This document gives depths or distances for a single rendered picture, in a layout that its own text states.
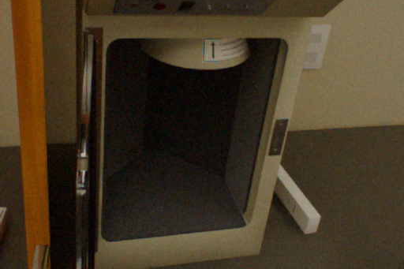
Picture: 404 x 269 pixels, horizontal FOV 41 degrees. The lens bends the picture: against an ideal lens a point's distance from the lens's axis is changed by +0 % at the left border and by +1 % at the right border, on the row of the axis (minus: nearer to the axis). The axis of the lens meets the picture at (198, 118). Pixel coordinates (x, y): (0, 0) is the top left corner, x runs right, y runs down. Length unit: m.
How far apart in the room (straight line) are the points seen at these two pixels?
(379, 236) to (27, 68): 0.79
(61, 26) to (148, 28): 0.47
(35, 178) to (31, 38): 0.19
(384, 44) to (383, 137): 0.24
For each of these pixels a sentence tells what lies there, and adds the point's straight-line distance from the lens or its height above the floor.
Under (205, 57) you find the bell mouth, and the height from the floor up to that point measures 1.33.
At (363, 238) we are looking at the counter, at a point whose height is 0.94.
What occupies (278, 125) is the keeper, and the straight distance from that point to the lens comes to 0.86.
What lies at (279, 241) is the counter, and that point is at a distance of 1.07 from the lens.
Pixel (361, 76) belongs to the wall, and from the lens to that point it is 1.47.
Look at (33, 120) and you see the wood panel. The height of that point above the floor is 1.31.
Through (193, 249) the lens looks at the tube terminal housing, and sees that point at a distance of 0.98.
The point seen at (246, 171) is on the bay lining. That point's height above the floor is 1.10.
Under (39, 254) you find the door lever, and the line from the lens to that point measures 0.63.
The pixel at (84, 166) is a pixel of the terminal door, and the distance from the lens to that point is 0.44.
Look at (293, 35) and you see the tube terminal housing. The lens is 0.79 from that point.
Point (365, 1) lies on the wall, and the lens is 1.37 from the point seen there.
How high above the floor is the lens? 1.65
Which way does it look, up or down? 31 degrees down
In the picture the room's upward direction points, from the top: 7 degrees clockwise
